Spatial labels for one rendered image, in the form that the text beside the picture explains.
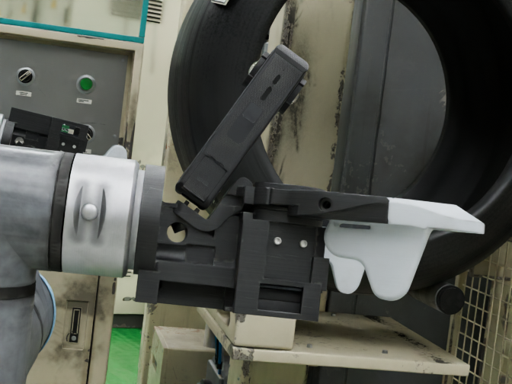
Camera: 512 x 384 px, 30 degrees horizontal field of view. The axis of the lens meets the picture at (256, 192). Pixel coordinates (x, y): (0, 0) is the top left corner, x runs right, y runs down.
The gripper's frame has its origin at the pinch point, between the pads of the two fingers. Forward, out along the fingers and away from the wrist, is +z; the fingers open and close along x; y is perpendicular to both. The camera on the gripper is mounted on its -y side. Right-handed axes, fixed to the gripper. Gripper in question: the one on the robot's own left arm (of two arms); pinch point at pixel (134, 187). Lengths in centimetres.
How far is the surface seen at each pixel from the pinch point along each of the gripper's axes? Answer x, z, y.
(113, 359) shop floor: 307, 37, -98
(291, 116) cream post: 28.2, 27.3, 17.5
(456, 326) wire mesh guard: 29, 69, -14
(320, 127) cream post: 28.1, 33.1, 16.9
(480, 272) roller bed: 21, 68, -2
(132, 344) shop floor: 340, 49, -96
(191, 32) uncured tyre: -6.0, 2.2, 23.5
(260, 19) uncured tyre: -12.7, 10.2, 26.9
